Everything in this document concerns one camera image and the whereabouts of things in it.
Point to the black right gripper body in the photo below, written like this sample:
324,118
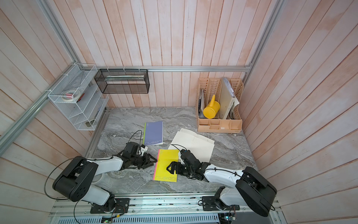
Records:
187,171

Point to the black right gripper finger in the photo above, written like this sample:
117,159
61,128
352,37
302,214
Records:
177,163
173,169

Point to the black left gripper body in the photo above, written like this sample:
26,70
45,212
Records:
138,160

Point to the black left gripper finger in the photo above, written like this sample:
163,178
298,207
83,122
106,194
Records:
147,164
148,157

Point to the yellow cover notebook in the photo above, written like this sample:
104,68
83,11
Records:
165,157

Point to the purple cover notebook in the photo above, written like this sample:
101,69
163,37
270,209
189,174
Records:
153,133

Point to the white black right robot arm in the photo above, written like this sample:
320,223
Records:
238,187

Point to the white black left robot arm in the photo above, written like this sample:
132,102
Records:
75,182

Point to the open white lined notebook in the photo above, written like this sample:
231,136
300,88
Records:
201,146

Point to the yellow plastic watering can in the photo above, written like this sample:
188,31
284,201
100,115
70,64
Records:
211,110

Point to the grey book in organizer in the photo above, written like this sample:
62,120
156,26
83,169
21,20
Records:
201,104

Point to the beige folder in organizer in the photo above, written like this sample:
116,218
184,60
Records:
228,101

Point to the beige plastic desk organizer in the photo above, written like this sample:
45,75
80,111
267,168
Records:
213,86

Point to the tape roll on shelf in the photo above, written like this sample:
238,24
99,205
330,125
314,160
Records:
71,96

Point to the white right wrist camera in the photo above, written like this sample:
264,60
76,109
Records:
180,158

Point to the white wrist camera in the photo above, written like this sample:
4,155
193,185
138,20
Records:
180,158
142,149

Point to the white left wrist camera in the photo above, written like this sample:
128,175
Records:
142,149

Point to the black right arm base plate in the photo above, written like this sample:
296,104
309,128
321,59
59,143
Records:
209,203

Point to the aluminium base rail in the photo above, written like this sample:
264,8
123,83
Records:
160,208

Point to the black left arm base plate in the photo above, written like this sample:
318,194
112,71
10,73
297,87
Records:
114,205

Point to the black mesh wall basket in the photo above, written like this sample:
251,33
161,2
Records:
123,81

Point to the white wire mesh shelf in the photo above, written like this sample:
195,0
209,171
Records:
86,113

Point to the horizontal aluminium wall rail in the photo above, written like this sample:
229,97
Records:
170,68

